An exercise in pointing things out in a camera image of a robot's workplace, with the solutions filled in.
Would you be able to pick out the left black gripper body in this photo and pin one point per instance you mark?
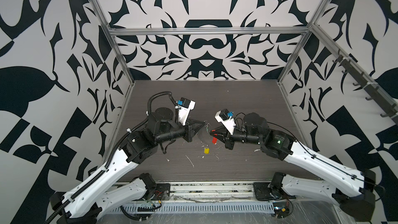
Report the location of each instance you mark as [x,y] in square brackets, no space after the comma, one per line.
[173,130]

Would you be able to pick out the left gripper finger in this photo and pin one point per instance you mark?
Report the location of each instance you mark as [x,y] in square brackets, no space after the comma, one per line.
[191,133]
[192,123]

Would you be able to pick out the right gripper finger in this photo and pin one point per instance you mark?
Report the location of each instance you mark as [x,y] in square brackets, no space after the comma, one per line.
[221,130]
[221,139]

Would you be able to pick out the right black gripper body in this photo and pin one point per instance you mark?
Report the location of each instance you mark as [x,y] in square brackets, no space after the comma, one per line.
[242,135]

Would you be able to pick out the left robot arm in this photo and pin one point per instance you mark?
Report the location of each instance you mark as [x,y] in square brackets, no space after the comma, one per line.
[93,198]

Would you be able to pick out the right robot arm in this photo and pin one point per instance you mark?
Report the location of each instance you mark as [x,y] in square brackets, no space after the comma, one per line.
[349,189]

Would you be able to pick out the small circuit board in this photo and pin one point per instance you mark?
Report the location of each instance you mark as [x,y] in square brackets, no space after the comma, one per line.
[282,209]

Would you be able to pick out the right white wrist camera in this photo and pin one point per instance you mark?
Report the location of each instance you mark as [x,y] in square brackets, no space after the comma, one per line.
[226,117]

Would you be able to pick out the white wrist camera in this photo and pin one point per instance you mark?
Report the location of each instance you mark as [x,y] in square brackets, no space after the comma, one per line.
[226,117]
[185,107]

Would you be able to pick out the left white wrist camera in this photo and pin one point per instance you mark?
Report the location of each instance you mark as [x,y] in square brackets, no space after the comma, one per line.
[185,107]

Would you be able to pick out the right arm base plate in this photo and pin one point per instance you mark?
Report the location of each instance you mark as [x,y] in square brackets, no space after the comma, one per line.
[264,192]

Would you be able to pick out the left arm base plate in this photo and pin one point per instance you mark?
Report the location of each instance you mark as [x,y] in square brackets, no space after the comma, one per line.
[161,192]

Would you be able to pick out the white slotted cable duct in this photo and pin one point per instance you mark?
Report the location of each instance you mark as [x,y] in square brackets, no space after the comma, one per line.
[203,208]

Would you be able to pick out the black wall hook rail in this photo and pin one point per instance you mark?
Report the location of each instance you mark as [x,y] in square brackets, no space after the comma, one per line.
[363,81]

